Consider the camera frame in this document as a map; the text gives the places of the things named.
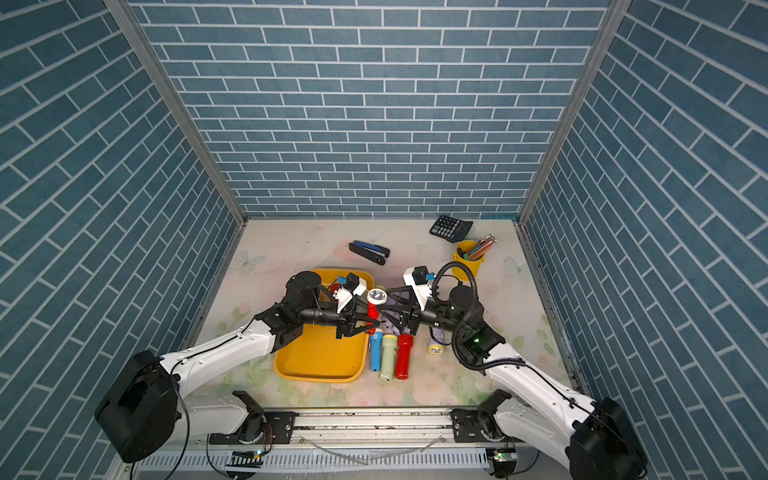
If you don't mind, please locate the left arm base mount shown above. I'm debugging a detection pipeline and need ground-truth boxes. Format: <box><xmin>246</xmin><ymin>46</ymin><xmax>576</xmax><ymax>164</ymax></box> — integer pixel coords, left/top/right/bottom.
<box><xmin>209</xmin><ymin>390</ymin><xmax>298</xmax><ymax>447</ymax></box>

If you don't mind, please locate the blue flashlight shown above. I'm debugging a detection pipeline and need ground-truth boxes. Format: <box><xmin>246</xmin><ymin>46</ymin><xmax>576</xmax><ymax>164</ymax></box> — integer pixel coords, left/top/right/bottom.
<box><xmin>369</xmin><ymin>328</ymin><xmax>383</xmax><ymax>372</ymax></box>

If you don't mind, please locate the red flashlight white logo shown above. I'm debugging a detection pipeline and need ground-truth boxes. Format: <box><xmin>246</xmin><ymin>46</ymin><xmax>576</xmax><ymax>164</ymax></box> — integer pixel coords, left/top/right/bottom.
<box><xmin>366</xmin><ymin>288</ymin><xmax>388</xmax><ymax>335</ymax></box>

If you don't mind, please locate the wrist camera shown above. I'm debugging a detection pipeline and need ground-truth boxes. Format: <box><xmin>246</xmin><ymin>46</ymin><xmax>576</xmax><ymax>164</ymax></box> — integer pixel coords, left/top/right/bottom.
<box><xmin>332</xmin><ymin>273</ymin><xmax>368</xmax><ymax>313</ymax></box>
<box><xmin>403</xmin><ymin>266</ymin><xmax>435</xmax><ymax>310</ymax></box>

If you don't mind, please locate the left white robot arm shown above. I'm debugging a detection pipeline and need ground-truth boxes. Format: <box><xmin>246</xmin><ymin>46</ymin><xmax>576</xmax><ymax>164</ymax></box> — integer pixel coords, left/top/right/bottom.
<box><xmin>94</xmin><ymin>271</ymin><xmax>370</xmax><ymax>464</ymax></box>

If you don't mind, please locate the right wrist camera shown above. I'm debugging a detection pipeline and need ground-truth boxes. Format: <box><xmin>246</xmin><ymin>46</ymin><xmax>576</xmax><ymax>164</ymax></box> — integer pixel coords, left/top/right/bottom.
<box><xmin>403</xmin><ymin>266</ymin><xmax>435</xmax><ymax>310</ymax></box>

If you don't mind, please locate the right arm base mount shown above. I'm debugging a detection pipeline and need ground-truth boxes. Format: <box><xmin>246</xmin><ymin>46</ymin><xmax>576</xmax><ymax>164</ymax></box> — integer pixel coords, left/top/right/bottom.
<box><xmin>449</xmin><ymin>389</ymin><xmax>529</xmax><ymax>443</ymax></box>

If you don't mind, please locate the yellow pen cup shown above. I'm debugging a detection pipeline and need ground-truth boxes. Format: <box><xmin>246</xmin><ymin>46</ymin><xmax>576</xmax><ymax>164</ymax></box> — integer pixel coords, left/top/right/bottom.
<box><xmin>452</xmin><ymin>240</ymin><xmax>485</xmax><ymax>282</ymax></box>

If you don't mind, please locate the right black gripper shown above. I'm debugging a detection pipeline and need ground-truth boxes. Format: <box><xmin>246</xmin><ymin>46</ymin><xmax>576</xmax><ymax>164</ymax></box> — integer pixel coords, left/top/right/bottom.
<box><xmin>380</xmin><ymin>287</ymin><xmax>467</xmax><ymax>339</ymax></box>

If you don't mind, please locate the purple flashlight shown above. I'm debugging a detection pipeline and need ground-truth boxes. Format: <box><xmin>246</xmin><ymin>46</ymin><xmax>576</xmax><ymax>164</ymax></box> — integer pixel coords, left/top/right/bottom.
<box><xmin>428</xmin><ymin>328</ymin><xmax>446</xmax><ymax>355</ymax></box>
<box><xmin>381</xmin><ymin>319</ymin><xmax>400</xmax><ymax>336</ymax></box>

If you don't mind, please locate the red flashlight plain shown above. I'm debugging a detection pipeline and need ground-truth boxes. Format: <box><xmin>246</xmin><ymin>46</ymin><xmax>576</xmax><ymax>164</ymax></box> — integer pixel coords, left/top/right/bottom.
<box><xmin>395</xmin><ymin>333</ymin><xmax>414</xmax><ymax>380</ymax></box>

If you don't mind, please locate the black desk calculator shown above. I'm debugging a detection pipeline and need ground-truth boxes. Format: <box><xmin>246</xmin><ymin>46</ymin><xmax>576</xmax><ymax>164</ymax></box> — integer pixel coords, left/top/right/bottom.
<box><xmin>429</xmin><ymin>215</ymin><xmax>474</xmax><ymax>243</ymax></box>

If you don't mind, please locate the black and blue stapler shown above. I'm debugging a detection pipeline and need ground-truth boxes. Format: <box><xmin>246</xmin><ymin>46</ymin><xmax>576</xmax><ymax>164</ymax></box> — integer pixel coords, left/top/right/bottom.
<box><xmin>348</xmin><ymin>240</ymin><xmax>390</xmax><ymax>266</ymax></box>

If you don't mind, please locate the coloured pens bundle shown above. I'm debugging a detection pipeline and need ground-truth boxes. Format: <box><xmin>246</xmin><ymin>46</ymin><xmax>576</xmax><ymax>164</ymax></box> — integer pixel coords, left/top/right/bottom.
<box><xmin>462</xmin><ymin>234</ymin><xmax>497</xmax><ymax>261</ymax></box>

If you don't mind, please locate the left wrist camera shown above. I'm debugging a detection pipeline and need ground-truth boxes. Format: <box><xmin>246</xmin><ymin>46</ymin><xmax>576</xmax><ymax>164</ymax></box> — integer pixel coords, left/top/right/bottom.
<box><xmin>332</xmin><ymin>273</ymin><xmax>368</xmax><ymax>313</ymax></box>

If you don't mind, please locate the yellow plastic storage tray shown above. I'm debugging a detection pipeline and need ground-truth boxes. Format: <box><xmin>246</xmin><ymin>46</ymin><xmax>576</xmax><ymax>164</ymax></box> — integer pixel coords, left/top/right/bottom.
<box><xmin>274</xmin><ymin>268</ymin><xmax>374</xmax><ymax>383</ymax></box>

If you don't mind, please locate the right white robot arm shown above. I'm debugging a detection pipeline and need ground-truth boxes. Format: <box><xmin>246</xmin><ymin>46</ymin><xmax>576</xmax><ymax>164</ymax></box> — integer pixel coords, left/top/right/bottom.
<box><xmin>368</xmin><ymin>285</ymin><xmax>648</xmax><ymax>479</ymax></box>

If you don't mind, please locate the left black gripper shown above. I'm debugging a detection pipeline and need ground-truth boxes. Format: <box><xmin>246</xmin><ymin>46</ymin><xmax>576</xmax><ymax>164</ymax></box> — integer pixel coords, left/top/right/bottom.
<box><xmin>298</xmin><ymin>298</ymin><xmax>378</xmax><ymax>341</ymax></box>

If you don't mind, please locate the green flashlight lower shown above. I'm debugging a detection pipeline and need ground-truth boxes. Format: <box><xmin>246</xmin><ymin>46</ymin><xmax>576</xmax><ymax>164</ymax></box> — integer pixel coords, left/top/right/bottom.
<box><xmin>380</xmin><ymin>334</ymin><xmax>398</xmax><ymax>381</ymax></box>

